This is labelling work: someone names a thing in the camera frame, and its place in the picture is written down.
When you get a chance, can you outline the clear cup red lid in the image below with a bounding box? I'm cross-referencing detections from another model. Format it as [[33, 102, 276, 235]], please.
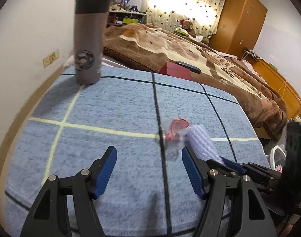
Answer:
[[160, 118, 190, 162]]

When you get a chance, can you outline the white trash bin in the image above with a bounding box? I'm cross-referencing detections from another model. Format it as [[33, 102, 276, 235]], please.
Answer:
[[269, 146, 286, 173]]

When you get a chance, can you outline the wooden bed headboard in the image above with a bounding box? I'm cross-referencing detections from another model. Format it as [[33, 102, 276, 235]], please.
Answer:
[[245, 55, 301, 119]]

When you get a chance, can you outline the blue checked tablecloth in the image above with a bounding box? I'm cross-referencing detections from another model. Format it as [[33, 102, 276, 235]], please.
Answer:
[[5, 67, 268, 236]]

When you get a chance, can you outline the black phone on bed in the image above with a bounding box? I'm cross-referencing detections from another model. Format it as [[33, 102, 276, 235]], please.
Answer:
[[176, 61, 201, 74]]

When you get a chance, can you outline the red box on bed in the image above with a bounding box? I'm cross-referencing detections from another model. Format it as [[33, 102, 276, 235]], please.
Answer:
[[159, 62, 192, 80]]

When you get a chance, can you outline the orange wooden wardrobe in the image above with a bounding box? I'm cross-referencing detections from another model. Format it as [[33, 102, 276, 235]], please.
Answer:
[[208, 0, 267, 58]]

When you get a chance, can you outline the brown teddy bear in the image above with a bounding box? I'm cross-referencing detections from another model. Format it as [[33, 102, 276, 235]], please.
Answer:
[[181, 19, 196, 37]]

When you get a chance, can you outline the brown blanket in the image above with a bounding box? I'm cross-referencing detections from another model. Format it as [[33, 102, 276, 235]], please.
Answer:
[[103, 24, 287, 141]]

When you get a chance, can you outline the heart pattern curtain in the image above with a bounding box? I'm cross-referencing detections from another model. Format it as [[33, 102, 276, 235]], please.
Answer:
[[146, 0, 225, 38]]

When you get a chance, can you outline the grey thermos bottle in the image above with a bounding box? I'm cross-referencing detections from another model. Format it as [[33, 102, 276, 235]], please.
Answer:
[[73, 0, 111, 86]]

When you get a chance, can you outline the wall power socket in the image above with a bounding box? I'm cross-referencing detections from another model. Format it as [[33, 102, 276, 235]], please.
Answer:
[[43, 50, 59, 67]]

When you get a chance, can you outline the white wall shelf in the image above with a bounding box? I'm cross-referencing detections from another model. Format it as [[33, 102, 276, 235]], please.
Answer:
[[107, 10, 147, 27]]

